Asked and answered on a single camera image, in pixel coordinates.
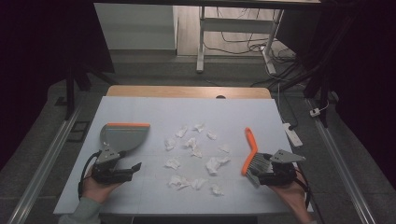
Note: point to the person's right hand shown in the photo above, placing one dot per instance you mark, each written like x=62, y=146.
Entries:
x=291, y=194

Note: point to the aluminium rail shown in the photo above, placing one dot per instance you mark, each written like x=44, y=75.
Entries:
x=342, y=168
x=43, y=161

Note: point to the black metal stand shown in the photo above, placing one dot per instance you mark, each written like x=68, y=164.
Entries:
x=320, y=77
x=71, y=93

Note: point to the group of white paper scraps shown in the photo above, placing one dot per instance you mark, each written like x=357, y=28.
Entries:
x=193, y=155

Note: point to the small white plug adapter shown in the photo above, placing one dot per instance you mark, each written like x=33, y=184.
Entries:
x=315, y=112

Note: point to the wooden table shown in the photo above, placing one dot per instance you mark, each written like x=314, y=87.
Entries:
x=186, y=91

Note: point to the person's left hand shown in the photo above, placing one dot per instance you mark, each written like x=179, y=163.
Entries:
x=98, y=190

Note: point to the white desk frame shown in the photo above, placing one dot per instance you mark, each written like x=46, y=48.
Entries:
x=233, y=25

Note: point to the white power strip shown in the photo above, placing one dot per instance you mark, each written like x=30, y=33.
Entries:
x=292, y=134

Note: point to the white cabinet panel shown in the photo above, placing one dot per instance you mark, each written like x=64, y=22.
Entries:
x=135, y=26

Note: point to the white table cover board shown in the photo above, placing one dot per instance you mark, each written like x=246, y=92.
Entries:
x=186, y=112

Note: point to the orange brush with grey bristles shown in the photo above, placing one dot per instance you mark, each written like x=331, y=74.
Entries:
x=252, y=146

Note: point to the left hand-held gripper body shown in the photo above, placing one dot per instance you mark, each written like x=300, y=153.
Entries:
x=107, y=157

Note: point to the grey dustpan with orange edge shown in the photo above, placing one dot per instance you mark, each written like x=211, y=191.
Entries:
x=124, y=138

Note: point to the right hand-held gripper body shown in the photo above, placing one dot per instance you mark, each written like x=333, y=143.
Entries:
x=281, y=172

